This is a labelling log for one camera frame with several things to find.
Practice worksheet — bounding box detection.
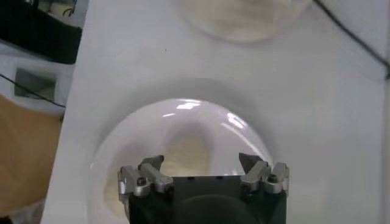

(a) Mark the black cooker power cord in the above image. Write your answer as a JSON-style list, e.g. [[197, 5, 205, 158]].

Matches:
[[313, 0, 390, 80]]

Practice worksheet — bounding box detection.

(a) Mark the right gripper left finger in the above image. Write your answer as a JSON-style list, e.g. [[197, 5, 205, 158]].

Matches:
[[118, 154, 175, 203]]

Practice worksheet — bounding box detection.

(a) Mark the black floor cable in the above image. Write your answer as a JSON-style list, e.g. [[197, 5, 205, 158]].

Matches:
[[0, 74, 66, 108]]

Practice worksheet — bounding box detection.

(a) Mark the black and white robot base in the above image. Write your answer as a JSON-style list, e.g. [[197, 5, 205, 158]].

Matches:
[[0, 0, 83, 116]]

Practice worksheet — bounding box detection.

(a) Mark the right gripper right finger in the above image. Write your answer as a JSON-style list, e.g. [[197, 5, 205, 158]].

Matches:
[[238, 152, 290, 195]]

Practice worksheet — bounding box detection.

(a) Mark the white round plate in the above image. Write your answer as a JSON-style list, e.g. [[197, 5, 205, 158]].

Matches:
[[88, 97, 275, 224]]

